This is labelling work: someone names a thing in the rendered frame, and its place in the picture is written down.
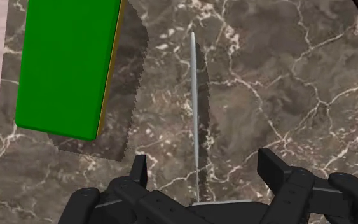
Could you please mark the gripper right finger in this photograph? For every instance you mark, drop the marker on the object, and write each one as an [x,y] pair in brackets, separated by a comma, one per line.
[293,186]

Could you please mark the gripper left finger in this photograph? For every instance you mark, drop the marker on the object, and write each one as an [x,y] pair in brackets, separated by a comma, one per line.
[126,198]

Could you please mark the green box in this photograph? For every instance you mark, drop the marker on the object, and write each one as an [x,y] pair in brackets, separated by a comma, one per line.
[67,68]

